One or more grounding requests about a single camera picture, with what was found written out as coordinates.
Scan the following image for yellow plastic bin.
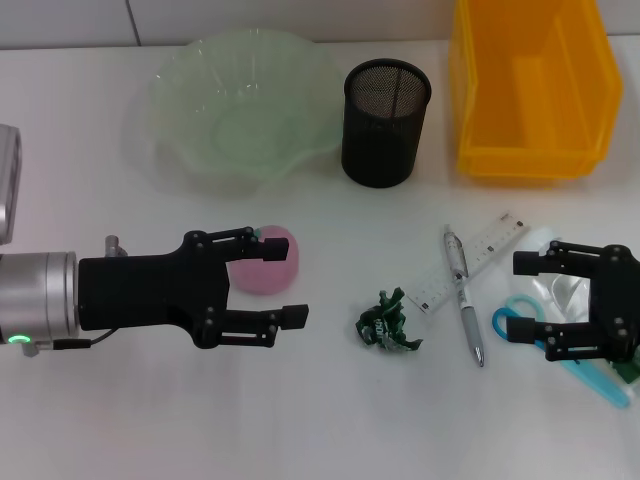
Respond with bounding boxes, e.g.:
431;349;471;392
447;0;625;189

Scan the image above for blue handled scissors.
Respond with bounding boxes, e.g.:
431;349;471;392
492;294;631;410

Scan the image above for pink peach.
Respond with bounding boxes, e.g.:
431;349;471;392
227;224;301;296

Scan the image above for clear green label water bottle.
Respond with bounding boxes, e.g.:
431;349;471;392
519;227;640;396

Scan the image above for silver left cable connector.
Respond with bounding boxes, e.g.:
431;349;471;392
103;234;129;259

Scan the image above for black mesh pen holder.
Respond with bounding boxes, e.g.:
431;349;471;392
341;58;432;189

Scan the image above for green glass fruit bowl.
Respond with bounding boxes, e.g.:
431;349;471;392
147;28;341;194

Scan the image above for green plastic wrapper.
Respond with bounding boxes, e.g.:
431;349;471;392
354;287;424;354

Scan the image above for grey white ballpoint pen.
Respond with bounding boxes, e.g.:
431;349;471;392
442;224;486;369

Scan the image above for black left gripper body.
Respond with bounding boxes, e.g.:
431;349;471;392
78;230;236;350

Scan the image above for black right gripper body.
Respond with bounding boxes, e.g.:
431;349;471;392
588;243;640;362

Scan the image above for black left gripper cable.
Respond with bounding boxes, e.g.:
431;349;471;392
29;329;109;357

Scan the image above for clear plastic ruler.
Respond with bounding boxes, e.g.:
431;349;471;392
407;210;532;316

